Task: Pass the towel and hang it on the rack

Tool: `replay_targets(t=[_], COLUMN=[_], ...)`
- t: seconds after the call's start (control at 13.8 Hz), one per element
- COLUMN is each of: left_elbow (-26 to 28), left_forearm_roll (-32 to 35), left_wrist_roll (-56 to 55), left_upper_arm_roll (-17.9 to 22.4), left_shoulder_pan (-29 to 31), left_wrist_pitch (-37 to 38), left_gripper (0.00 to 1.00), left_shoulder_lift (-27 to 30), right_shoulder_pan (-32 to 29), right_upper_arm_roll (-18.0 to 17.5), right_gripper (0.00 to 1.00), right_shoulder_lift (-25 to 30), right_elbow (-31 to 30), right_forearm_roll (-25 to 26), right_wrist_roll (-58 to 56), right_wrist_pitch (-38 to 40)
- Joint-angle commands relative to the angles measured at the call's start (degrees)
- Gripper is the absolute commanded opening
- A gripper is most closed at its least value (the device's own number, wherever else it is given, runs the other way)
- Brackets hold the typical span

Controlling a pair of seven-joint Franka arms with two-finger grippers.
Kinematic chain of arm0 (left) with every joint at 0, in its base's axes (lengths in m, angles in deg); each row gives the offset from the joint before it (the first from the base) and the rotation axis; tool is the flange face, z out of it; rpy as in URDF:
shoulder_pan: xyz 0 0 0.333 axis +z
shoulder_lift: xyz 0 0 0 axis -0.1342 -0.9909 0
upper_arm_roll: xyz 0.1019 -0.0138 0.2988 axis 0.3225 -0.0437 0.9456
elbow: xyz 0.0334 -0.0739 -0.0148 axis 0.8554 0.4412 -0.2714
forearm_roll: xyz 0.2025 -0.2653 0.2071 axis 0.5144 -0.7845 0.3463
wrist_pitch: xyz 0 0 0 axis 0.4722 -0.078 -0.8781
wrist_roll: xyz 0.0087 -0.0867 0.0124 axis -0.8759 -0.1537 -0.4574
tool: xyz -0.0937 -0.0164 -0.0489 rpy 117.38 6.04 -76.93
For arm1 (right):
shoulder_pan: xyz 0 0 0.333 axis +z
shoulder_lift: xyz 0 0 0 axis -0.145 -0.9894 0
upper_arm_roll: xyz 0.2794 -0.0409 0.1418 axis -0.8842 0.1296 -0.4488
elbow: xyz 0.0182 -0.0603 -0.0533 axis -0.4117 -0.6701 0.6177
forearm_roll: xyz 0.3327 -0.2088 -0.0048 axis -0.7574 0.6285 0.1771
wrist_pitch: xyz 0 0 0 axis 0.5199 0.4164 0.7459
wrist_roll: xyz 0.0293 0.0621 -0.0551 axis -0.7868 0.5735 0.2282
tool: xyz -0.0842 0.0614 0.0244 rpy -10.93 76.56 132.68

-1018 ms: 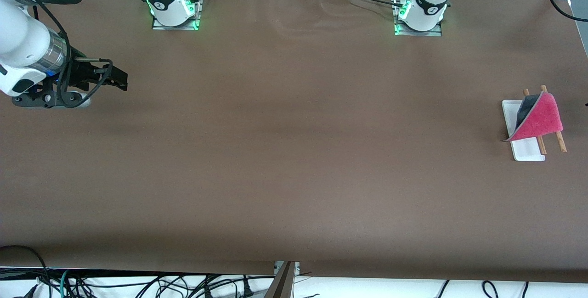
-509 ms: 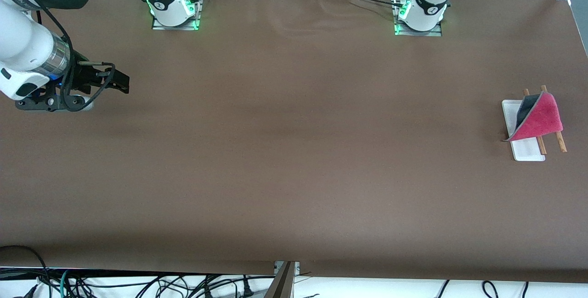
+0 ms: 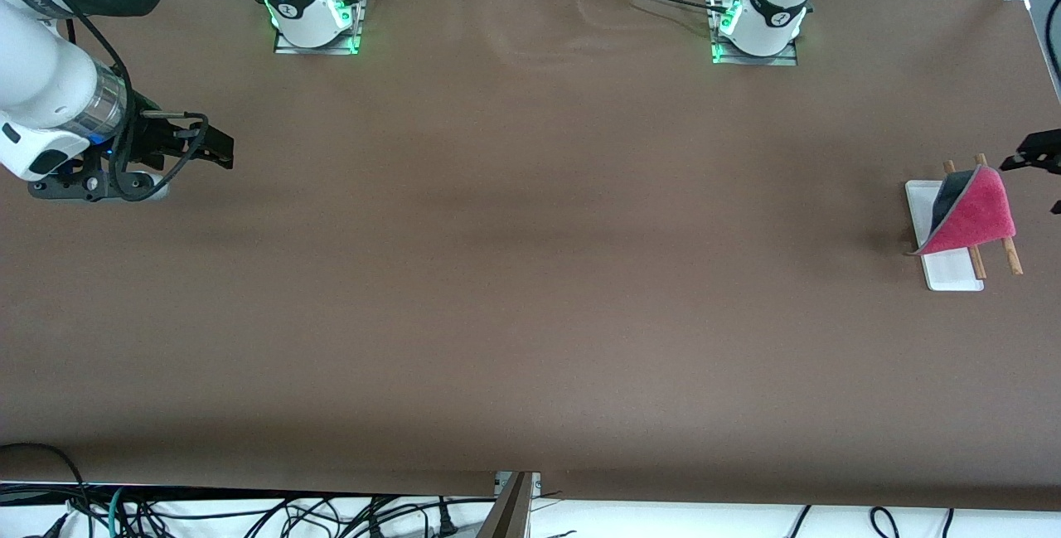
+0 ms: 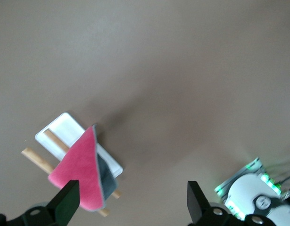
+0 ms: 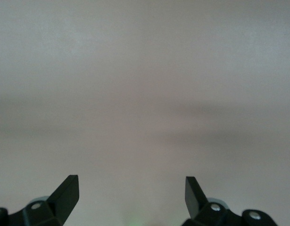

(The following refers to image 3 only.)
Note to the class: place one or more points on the wooden post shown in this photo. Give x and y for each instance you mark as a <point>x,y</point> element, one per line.
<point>510,513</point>

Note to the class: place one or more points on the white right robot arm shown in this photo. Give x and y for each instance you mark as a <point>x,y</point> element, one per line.
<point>41,82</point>

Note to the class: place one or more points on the small metal bracket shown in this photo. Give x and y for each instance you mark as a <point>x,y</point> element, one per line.
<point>535,482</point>

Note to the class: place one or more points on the pink towel with grey edge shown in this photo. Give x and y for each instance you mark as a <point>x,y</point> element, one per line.
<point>974,215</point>

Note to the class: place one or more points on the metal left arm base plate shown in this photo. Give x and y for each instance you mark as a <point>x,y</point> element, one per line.
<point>754,59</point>

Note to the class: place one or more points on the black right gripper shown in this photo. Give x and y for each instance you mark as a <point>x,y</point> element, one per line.
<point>152,140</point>

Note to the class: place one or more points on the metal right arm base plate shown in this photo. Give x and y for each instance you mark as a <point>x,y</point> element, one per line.
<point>319,47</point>

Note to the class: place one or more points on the white rack with wooden rods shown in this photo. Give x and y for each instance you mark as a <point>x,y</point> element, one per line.
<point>953,273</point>

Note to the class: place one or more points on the brown table cover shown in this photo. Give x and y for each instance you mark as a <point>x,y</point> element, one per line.
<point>530,314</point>

